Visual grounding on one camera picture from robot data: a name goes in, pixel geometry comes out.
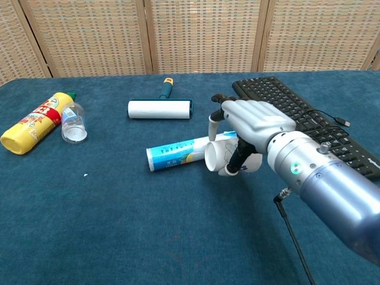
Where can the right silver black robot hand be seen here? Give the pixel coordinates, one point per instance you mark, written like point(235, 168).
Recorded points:
point(258, 121)

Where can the white paper cup blue flower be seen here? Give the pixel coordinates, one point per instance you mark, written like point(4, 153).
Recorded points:
point(215, 157)

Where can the black computer keyboard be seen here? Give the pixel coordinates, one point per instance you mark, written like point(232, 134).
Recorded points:
point(267, 89)

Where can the blue white wrapped roll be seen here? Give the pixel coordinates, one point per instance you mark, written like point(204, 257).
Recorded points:
point(172, 154)

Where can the blue fabric table cover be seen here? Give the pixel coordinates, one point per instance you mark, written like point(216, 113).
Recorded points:
point(118, 222)

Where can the clear plastic bottle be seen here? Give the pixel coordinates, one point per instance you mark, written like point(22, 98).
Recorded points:
point(74, 130)

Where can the yellow plastic bottle red label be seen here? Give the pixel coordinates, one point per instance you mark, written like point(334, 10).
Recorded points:
point(29, 127)

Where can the woven folding screen wood frame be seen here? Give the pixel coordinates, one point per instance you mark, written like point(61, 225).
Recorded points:
point(89, 35)

